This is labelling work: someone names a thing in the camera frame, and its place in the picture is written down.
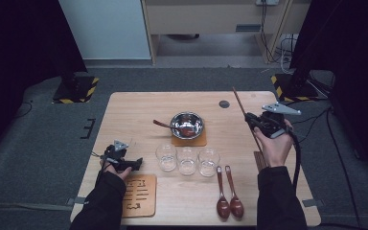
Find person's right hand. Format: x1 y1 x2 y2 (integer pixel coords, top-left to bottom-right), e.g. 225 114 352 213
253 118 295 169

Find striped black stand base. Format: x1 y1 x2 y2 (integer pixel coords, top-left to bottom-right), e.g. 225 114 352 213
270 73 320 104
52 75 100 104

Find white cabinet panel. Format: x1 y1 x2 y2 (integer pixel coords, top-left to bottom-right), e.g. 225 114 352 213
58 0 151 60

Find grey floor tape piece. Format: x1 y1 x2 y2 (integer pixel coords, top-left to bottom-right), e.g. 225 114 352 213
66 195 89 206
301 198 324 208

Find thick black floor cable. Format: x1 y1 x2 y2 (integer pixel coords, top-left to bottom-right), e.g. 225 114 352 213
325 108 363 230

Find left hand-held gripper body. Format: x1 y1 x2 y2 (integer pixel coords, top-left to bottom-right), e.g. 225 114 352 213
101 139 132 171

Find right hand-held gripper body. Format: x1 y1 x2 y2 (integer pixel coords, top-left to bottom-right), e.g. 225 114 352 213
256 101 302 139

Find beige wooden desk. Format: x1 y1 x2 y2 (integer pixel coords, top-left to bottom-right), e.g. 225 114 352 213
140 0 312 65

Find bundle of hanging cables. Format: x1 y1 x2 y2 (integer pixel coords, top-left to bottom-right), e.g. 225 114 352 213
260 0 298 75

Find clear drinking glass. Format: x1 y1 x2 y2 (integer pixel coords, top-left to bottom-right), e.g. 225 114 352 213
197 148 221 178
155 143 177 173
176 146 199 176

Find left hand-held gripper cable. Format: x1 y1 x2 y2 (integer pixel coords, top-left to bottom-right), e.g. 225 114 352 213
90 151 109 188

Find brown wooden spoon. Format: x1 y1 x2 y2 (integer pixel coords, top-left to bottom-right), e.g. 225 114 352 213
152 119 196 138
224 165 244 219
216 165 231 220

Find thin black floor cable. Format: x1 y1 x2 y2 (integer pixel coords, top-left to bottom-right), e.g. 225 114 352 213
8 100 34 124
296 109 332 147
295 108 332 127

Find person's left hand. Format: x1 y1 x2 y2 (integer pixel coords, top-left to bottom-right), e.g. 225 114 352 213
99 160 133 182

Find black curtain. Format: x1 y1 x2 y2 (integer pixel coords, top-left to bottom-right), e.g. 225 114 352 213
288 0 368 183
0 0 89 154

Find stainless steel bowl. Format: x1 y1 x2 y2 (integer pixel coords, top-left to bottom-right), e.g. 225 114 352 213
170 111 205 141

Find right hand-held gripper cable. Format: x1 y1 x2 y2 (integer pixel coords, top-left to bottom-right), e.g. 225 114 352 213
287 130 302 193

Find single brown chopstick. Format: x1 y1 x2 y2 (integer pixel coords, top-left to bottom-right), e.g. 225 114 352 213
232 86 263 152

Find hand-held gripper cable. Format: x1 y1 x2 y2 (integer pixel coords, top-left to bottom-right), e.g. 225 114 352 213
287 130 302 193
90 151 109 188

